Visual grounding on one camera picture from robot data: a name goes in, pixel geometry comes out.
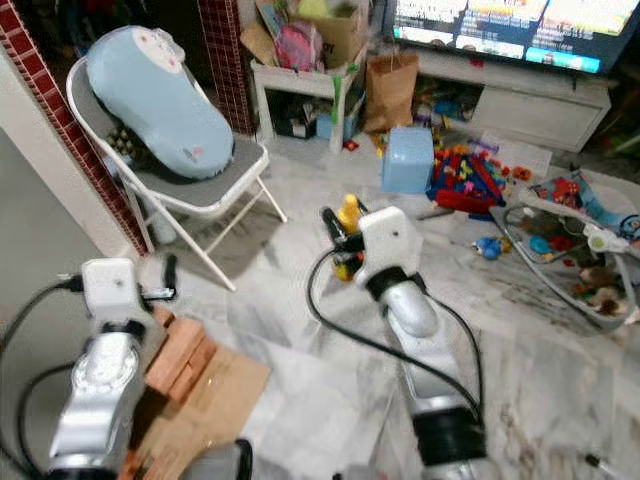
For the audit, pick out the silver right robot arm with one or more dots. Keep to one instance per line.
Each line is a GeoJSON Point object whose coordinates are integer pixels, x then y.
{"type": "Point", "coordinates": [425, 340]}

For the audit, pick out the light blue plastic stool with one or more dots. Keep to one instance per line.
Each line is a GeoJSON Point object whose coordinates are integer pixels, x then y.
{"type": "Point", "coordinates": [407, 160]}

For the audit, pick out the white folding chair grey seat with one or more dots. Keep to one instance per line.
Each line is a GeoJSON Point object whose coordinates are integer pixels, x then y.
{"type": "Point", "coordinates": [220, 185]}

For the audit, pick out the brown cardboard box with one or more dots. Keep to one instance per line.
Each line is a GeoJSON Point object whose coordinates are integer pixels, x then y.
{"type": "Point", "coordinates": [210, 390]}

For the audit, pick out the small blue toy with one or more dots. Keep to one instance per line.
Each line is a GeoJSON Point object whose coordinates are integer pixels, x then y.
{"type": "Point", "coordinates": [487, 246]}

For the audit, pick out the colourful toy block pile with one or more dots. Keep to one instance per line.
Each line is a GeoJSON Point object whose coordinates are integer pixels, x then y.
{"type": "Point", "coordinates": [468, 178]}

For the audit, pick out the brown paper bag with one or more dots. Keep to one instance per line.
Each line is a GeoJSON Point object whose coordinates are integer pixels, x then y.
{"type": "Point", "coordinates": [391, 92]}

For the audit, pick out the small white table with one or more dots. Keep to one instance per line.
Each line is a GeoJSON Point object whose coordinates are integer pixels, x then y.
{"type": "Point", "coordinates": [300, 80]}

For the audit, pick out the pink backpack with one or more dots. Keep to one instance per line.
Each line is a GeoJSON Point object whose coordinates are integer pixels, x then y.
{"type": "Point", "coordinates": [298, 46]}

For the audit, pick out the open cardboard box with clutter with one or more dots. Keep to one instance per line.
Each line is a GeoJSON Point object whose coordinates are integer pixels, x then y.
{"type": "Point", "coordinates": [345, 35]}

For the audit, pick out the grey robot leg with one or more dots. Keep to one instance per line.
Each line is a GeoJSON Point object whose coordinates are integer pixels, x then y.
{"type": "Point", "coordinates": [222, 462]}

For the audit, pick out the grey baby bouncer with toys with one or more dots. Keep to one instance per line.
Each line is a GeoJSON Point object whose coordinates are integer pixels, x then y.
{"type": "Point", "coordinates": [575, 255]}

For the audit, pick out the white television stand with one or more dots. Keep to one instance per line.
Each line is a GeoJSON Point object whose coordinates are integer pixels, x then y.
{"type": "Point", "coordinates": [540, 108]}

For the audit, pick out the flat screen television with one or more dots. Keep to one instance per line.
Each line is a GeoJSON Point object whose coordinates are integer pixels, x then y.
{"type": "Point", "coordinates": [510, 25]}

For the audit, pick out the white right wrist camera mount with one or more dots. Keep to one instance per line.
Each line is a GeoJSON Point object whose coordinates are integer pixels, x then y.
{"type": "Point", "coordinates": [384, 236]}

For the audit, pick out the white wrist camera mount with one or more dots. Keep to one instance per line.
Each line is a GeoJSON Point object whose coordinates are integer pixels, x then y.
{"type": "Point", "coordinates": [384, 236]}
{"type": "Point", "coordinates": [112, 286]}

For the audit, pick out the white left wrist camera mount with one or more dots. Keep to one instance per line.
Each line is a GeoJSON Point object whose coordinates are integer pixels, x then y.
{"type": "Point", "coordinates": [112, 286]}

